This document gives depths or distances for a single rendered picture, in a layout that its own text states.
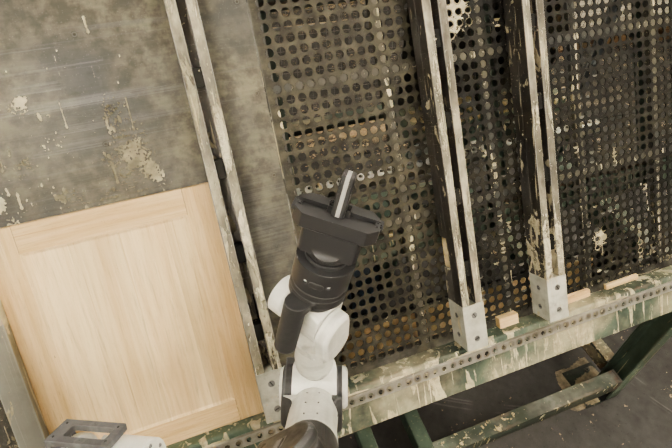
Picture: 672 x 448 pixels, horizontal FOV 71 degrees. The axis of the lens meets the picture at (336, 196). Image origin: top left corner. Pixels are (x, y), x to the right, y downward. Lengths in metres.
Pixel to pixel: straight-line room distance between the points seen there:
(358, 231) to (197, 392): 0.70
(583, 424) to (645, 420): 0.27
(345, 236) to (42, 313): 0.72
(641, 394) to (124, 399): 2.11
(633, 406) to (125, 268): 2.14
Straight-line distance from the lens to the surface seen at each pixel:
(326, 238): 0.63
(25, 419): 1.22
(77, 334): 1.15
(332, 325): 0.72
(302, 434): 0.70
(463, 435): 2.03
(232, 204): 1.03
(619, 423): 2.48
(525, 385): 2.39
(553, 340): 1.49
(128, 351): 1.15
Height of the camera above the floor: 2.03
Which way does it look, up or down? 43 degrees down
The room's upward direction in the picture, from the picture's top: straight up
